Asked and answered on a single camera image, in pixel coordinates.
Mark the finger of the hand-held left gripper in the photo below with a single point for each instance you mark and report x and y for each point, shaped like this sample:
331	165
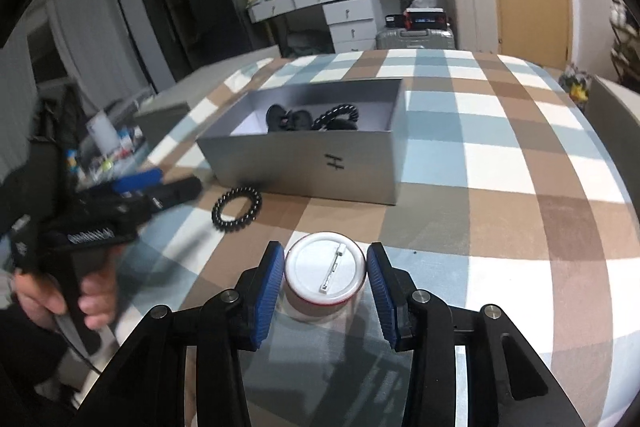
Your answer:
137	181
172	194

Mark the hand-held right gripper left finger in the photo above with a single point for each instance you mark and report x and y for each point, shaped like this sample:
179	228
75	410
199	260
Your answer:
265	297

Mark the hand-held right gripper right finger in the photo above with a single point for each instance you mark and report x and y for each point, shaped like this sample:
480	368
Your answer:
385	297

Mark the round pin badge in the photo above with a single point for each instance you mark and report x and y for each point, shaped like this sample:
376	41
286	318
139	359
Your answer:
320	262

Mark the grey cardboard box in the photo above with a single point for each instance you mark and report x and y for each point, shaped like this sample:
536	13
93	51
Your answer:
300	167

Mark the black claw hair clip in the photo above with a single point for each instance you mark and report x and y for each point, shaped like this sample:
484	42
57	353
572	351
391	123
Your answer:
287	118

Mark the person's left hand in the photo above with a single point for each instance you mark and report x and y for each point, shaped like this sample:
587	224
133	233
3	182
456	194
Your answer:
97	297

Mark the pile of small toiletries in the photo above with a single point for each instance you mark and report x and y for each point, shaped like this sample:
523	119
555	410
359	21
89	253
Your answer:
107	152

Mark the checkered tablecloth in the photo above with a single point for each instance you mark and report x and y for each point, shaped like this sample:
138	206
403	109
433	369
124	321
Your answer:
500	207

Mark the black wardrobe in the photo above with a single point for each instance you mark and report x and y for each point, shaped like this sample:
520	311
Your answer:
200	17

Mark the white dresser with drawers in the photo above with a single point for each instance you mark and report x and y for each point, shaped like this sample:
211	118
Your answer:
345	7

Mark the silver suitcase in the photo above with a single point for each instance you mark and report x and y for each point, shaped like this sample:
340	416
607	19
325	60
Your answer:
415	39

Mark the small black box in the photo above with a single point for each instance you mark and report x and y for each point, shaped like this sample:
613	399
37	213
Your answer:
394	21

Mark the black box red trim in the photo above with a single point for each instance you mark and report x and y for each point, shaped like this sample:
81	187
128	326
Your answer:
425	18

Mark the yellow green toy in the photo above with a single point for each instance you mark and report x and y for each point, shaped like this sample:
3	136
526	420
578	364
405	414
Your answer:
577	84

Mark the grey upholstered panel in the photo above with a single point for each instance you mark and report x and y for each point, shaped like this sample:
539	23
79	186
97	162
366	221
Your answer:
615	122

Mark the wooden shoe rack with shoes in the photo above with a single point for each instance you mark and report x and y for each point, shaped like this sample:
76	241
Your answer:
622	37

